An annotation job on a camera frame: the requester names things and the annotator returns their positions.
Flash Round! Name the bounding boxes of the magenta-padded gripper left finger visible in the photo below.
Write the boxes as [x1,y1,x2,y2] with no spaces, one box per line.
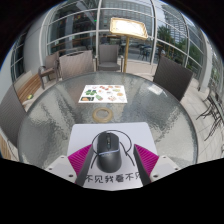
[44,143,96,187]

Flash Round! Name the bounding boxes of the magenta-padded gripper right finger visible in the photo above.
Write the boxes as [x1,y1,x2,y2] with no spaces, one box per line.
[133,143,181,186]

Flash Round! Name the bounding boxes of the black computer mouse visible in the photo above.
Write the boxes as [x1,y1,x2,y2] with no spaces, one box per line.
[95,131,123,174]

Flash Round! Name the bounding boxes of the white mouse pad with drawing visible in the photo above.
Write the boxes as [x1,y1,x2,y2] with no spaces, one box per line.
[66,121,159,192]

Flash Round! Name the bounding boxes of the wooden slatted bench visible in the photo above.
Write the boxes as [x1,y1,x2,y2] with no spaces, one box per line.
[0,134,13,159]
[16,72,43,104]

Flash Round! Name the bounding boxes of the grey wicker armchair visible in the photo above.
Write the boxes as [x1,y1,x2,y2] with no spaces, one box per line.
[58,49,96,81]
[37,51,61,90]
[96,44,124,73]
[0,84,29,148]

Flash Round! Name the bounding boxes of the black metal folding furniture group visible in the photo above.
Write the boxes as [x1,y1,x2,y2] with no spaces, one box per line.
[196,88,224,141]

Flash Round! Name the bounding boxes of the colourful printed menu card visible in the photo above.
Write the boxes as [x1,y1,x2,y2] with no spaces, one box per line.
[78,84,128,104]

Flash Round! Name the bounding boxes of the dark brown wicker armchair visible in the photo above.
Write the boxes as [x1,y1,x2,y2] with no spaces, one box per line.
[152,54,194,103]

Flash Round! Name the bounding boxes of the gold menu stand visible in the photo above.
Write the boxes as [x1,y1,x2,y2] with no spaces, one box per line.
[109,17,149,74]

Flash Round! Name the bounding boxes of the tan round ring coaster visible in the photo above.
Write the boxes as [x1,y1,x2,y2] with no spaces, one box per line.
[92,107,113,124]

